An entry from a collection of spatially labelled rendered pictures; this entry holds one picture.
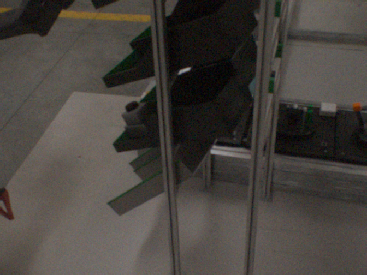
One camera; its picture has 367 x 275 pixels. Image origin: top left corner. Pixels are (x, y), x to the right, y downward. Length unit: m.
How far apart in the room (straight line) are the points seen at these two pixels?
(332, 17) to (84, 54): 2.23
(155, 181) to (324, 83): 1.05
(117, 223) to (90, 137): 0.42
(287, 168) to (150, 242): 0.42
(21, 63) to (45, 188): 2.69
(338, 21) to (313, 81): 0.58
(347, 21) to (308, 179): 1.21
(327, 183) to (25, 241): 0.82
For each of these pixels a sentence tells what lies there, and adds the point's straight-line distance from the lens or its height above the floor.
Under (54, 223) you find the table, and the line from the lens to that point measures 1.40.
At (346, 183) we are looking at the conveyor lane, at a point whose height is 0.92.
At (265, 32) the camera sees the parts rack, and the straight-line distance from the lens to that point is 0.77.
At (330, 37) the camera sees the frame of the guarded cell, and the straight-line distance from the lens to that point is 2.26.
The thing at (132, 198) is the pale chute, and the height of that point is 1.06.
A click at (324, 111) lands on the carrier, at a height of 0.99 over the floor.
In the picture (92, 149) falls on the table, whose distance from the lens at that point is 1.61.
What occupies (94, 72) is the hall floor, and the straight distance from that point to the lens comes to 3.82.
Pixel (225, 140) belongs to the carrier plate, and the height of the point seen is 0.97.
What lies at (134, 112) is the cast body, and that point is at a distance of 1.02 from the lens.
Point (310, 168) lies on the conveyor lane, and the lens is 1.37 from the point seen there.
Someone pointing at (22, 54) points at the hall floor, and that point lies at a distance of 4.26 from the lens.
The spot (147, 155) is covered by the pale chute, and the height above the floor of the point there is 1.06.
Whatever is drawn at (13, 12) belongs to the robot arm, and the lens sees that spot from 1.25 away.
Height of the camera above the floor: 1.84
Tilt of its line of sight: 37 degrees down
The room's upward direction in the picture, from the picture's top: 3 degrees counter-clockwise
